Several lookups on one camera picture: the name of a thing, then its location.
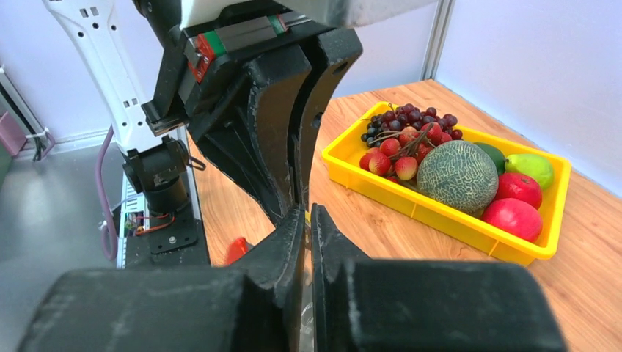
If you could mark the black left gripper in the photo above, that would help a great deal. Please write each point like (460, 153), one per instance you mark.
(238, 81)

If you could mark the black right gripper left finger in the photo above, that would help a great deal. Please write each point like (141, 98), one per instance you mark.
(251, 305)

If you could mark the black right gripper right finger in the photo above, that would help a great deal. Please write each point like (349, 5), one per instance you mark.
(366, 304)

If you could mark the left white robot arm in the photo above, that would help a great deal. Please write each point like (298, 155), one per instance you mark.
(153, 163)

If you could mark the yellow plastic tray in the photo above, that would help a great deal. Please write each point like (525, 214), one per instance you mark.
(342, 159)

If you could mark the dark purple grape bunch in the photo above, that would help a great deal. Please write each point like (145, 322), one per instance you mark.
(406, 122)

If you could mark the red strawberry cluster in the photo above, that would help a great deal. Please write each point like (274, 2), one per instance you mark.
(396, 155)

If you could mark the green netted melon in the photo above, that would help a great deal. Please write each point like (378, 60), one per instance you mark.
(460, 175)

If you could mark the pink red apple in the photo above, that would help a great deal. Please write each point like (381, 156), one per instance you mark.
(515, 217)

